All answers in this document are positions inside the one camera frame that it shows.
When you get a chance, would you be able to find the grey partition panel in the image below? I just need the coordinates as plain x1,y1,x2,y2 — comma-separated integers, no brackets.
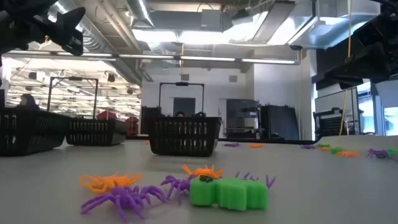
314,86,358,110

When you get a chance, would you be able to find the silver round air duct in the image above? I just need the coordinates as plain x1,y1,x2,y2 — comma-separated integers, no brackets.
126,0,155,29

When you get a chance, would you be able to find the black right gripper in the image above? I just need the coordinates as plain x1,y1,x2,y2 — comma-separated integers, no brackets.
315,14,391,91

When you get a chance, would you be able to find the yellow hanging cable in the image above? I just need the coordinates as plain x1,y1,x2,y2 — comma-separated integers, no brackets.
339,0,354,135

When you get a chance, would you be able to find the dark grey door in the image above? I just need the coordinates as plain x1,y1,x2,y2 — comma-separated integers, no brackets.
172,97,197,118

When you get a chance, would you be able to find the black mesh equipment rack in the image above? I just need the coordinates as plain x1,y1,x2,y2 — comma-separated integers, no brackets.
313,107,361,138

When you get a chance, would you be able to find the black curtain panel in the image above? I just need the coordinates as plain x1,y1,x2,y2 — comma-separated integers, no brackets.
260,104,302,141

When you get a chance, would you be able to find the black plastic slotted basket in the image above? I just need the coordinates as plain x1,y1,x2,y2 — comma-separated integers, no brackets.
65,119,129,147
0,107,72,157
148,116,222,157

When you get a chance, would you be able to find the black equipment cabinet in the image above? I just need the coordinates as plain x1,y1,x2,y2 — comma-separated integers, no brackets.
226,98,261,140

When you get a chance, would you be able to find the black robot rig frame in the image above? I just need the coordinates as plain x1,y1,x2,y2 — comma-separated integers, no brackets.
47,76,100,112
158,82,205,118

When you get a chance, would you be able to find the person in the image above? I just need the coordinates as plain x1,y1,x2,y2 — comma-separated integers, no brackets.
15,93,41,111

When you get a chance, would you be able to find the silver rectangular duct hood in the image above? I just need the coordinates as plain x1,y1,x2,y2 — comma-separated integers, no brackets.
287,0,382,50

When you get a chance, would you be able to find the red tool cabinet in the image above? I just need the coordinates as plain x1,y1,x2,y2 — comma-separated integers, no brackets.
96,110,118,121
125,116,140,137

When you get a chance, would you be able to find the long ceiling light bar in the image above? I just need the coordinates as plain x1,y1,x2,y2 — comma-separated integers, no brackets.
1,50,301,66

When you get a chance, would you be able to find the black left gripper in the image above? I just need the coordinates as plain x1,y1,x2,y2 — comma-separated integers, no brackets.
17,0,86,57

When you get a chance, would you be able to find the silver spiral air duct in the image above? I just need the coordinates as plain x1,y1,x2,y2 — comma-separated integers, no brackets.
48,0,144,85

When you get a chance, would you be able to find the black aluminium rig frame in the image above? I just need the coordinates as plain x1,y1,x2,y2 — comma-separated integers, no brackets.
124,134,318,146

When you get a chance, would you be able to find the black equipment case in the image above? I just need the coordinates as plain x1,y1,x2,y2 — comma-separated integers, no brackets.
140,105,162,135

